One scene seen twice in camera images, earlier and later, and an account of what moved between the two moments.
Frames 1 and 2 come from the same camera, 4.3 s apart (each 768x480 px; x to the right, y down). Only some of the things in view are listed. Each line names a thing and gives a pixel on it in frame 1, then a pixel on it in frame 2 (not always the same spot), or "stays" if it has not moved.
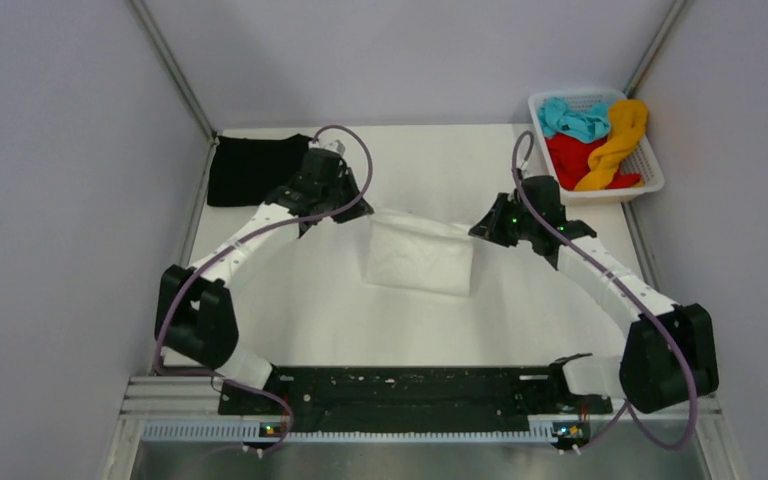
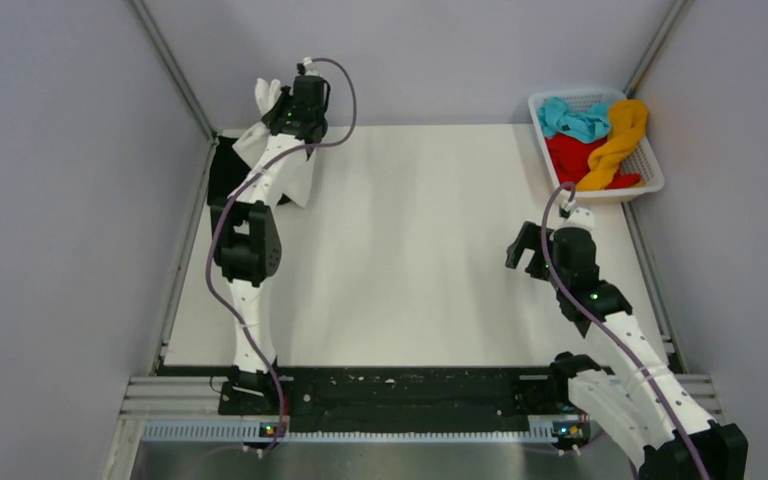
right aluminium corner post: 659,46 stays
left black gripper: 359,210 to 275,114
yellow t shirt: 627,126 stays
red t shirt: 571,158 stays
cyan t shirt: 585,126 stays
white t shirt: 412,250 to 300,186
